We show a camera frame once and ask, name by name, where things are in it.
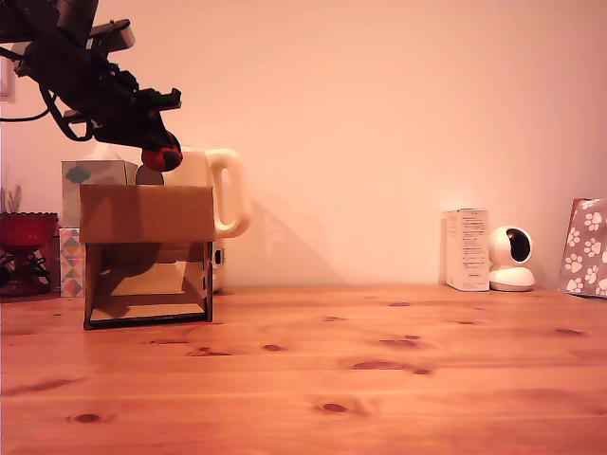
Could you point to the red and black footbag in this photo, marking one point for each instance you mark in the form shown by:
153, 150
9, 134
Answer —
159, 161

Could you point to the white printed carton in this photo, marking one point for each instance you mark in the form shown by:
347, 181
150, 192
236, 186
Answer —
467, 251

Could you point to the cloud print tissue box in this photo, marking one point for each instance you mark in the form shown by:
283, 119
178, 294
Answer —
95, 173

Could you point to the red glass footed bowl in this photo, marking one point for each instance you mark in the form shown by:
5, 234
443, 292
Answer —
26, 232

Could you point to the white paper tissue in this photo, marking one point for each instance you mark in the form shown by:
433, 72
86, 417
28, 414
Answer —
105, 151

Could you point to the triangle pattern box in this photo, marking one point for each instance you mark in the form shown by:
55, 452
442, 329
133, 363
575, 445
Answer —
71, 265

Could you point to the cream electric kettle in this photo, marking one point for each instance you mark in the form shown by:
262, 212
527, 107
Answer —
227, 199

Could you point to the small white round camera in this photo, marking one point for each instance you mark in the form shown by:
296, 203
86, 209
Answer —
509, 279

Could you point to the pale dried stalks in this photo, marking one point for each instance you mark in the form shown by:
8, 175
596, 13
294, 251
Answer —
12, 201

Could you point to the cardboard dice tower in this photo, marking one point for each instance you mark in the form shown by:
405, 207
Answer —
142, 213

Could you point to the grey paw print cloth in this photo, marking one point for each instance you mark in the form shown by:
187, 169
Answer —
585, 251

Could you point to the dark brown box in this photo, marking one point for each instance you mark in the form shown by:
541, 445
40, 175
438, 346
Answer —
55, 265

